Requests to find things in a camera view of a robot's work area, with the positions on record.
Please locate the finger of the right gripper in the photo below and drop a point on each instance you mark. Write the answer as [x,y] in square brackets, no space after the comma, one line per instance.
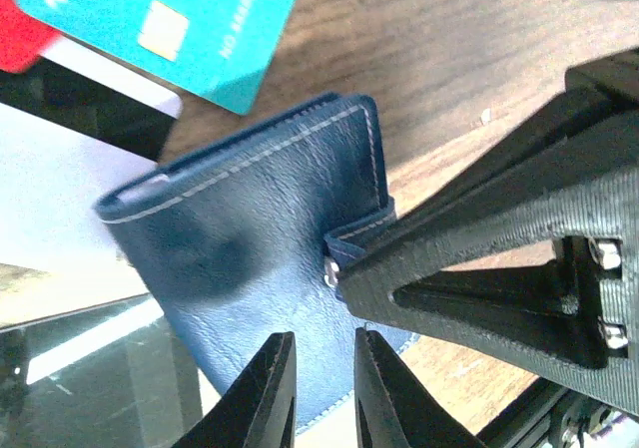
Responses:
[530,255]

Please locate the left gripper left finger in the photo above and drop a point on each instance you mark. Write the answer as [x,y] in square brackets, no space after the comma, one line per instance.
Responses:
[259,409]

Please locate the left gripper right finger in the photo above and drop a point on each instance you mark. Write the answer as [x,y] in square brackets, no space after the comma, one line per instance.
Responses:
[393,409]

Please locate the blue leather card holder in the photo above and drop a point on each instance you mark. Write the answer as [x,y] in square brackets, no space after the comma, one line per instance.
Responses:
[245,237]

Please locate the red card carried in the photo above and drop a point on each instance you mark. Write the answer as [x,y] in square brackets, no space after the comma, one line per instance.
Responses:
[23,38]

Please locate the black card right pile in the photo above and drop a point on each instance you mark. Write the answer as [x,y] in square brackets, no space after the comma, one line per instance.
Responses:
[115,375]

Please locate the white card with red dot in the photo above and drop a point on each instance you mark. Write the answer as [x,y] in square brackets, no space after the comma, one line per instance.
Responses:
[73,127]

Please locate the teal card upper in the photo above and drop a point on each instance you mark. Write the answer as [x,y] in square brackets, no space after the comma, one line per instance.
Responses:
[218,50]

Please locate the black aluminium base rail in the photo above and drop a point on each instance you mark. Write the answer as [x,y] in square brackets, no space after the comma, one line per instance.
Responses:
[546,414]

